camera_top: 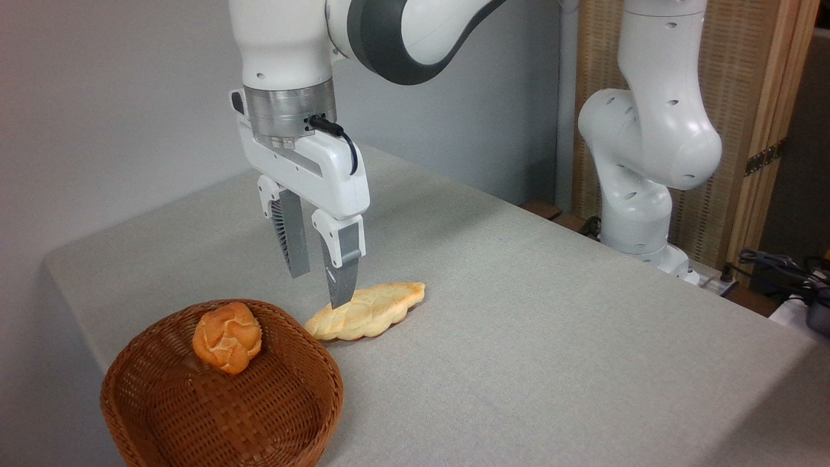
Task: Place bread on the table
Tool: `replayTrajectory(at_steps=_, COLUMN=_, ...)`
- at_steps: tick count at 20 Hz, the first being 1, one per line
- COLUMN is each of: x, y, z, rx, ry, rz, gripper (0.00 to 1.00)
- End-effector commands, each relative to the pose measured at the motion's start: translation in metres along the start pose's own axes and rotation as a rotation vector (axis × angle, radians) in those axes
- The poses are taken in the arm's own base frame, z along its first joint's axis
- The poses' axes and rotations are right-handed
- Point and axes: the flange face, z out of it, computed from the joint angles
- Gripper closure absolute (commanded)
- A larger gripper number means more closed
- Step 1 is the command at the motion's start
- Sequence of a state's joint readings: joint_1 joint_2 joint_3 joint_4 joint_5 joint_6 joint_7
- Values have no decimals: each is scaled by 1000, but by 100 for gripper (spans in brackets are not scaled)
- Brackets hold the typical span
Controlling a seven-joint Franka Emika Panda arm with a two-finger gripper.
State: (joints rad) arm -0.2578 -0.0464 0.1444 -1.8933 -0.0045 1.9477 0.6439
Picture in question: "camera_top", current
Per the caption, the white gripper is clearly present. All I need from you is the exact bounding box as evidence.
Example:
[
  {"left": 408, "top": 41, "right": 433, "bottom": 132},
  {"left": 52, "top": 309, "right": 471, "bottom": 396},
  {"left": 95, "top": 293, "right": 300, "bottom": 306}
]
[{"left": 230, "top": 90, "right": 371, "bottom": 310}]

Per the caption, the round orange bread roll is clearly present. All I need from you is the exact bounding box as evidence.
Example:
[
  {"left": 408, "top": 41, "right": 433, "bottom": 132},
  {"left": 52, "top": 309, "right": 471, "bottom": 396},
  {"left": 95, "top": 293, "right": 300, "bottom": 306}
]
[{"left": 192, "top": 302, "right": 264, "bottom": 376}]

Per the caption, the flat leaf-shaped bread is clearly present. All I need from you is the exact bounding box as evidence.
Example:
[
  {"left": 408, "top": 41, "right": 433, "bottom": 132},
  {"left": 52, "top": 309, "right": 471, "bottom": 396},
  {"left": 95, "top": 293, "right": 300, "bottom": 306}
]
[{"left": 304, "top": 281, "right": 427, "bottom": 342}]

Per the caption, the brown woven wicker basket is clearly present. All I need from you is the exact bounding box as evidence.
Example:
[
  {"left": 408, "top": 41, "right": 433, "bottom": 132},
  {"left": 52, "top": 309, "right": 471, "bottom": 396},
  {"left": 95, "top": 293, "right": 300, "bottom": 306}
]
[{"left": 100, "top": 298, "right": 344, "bottom": 467}]

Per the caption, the brown wooden block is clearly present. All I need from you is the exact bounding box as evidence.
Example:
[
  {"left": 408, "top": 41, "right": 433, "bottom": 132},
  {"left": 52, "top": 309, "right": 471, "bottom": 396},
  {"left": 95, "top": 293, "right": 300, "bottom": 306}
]
[
  {"left": 519, "top": 200, "right": 563, "bottom": 222},
  {"left": 551, "top": 212, "right": 602, "bottom": 239}
]

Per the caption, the grey vertical pipe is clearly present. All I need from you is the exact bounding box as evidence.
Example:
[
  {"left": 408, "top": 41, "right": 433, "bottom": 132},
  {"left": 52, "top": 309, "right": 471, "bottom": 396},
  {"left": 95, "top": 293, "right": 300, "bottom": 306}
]
[{"left": 554, "top": 0, "right": 580, "bottom": 212}]

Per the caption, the metal screen hinge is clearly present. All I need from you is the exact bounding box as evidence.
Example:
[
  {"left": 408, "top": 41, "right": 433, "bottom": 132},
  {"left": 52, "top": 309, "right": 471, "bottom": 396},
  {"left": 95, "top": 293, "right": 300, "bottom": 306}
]
[{"left": 744, "top": 138, "right": 787, "bottom": 178}]

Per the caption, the woven bamboo folding screen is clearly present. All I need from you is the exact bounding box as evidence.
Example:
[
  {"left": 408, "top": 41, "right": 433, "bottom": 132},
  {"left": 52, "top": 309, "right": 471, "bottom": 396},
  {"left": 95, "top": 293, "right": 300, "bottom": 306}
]
[{"left": 573, "top": 0, "right": 822, "bottom": 270}]

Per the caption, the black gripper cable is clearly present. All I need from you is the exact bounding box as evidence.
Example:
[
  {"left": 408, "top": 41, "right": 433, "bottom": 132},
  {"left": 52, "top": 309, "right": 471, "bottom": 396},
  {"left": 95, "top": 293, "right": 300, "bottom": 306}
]
[{"left": 307, "top": 114, "right": 359, "bottom": 176}]

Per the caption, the black cable bundle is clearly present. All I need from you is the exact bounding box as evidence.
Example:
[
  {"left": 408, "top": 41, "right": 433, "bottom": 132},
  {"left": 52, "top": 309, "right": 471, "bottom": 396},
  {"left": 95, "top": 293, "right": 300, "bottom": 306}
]
[{"left": 737, "top": 248, "right": 830, "bottom": 294}]

